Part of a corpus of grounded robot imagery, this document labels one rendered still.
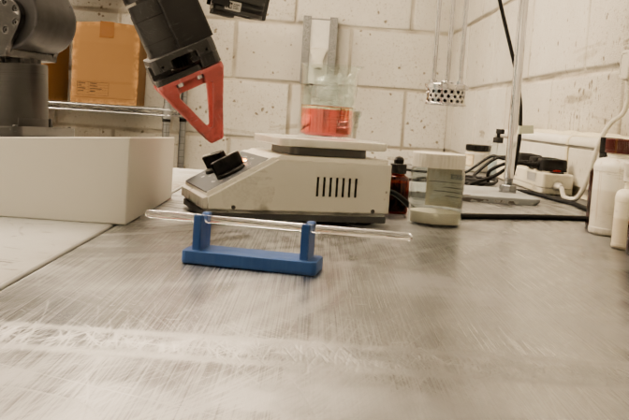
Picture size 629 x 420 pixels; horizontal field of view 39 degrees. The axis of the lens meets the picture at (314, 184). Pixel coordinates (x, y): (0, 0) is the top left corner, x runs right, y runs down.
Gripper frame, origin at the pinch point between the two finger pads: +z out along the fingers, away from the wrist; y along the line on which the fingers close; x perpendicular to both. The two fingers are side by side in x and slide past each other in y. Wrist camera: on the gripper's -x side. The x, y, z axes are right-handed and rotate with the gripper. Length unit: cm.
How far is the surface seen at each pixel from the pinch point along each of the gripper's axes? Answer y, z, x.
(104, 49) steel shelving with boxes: 225, -8, 4
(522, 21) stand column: 37, 10, -54
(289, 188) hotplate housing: -3.7, 7.9, -4.6
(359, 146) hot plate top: -2.4, 7.3, -13.3
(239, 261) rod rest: -28.8, 5.0, 4.4
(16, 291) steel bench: -37.2, -1.6, 17.3
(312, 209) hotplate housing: -3.7, 10.9, -5.9
